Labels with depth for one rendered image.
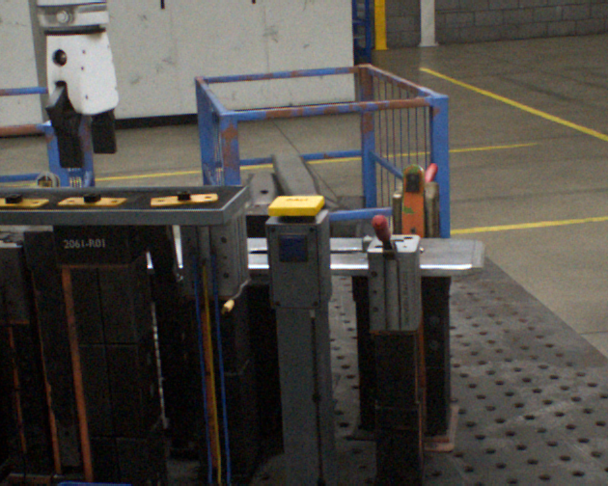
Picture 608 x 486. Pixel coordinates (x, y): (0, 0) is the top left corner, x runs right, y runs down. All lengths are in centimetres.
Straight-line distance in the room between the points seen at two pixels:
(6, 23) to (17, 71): 41
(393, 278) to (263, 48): 837
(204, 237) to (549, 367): 79
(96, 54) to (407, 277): 51
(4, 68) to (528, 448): 838
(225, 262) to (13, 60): 830
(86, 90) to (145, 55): 838
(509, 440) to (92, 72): 87
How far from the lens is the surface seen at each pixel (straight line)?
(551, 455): 171
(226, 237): 150
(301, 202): 132
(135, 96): 975
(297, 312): 134
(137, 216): 132
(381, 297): 149
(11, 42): 973
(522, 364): 204
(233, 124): 366
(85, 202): 140
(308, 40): 984
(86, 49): 134
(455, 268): 158
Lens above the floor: 146
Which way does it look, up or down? 16 degrees down
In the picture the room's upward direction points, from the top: 3 degrees counter-clockwise
